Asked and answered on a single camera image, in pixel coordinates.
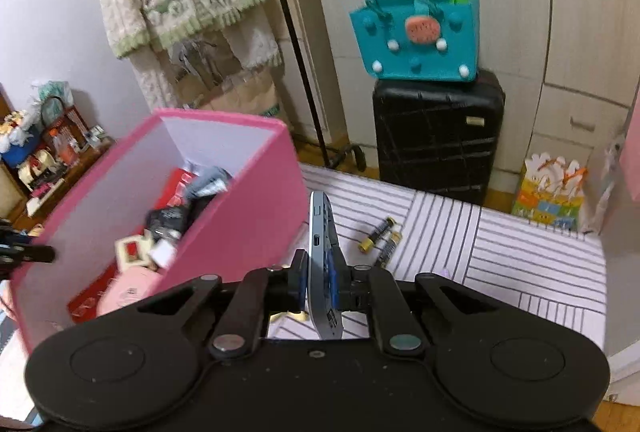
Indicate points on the silver slim electronic device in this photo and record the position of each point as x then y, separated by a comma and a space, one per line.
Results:
320, 262

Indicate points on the black gold cylindrical battery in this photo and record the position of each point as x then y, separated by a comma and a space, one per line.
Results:
375, 235
391, 248

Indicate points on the colourful cartoon gift bag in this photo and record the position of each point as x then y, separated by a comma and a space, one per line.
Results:
545, 202

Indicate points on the striped bed sheet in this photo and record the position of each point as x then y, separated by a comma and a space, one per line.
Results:
525, 262

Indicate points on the black clothes rack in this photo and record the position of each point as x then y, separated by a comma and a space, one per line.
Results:
300, 56

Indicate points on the grey portable router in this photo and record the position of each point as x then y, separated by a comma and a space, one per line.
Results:
207, 182

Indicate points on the shelf of small trinkets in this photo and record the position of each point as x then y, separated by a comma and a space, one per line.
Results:
45, 161

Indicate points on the black hard suitcase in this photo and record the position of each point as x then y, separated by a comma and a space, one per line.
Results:
430, 136

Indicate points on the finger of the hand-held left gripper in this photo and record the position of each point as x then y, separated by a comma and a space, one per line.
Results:
30, 254

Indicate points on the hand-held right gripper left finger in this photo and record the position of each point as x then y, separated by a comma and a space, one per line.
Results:
299, 287

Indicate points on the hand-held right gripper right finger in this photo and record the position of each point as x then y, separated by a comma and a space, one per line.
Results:
350, 292

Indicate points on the teal felt handbag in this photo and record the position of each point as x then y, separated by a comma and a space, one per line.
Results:
450, 51

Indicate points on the black flat battery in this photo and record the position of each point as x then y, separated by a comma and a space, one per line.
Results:
167, 219

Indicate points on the pink cardboard box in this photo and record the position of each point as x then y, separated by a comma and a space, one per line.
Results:
260, 192

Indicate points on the small white box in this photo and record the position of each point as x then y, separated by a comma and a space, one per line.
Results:
162, 255

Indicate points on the pink round case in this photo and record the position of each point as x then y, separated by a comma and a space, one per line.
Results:
125, 294

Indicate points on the pink paper bag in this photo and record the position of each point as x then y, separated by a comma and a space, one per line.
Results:
631, 151

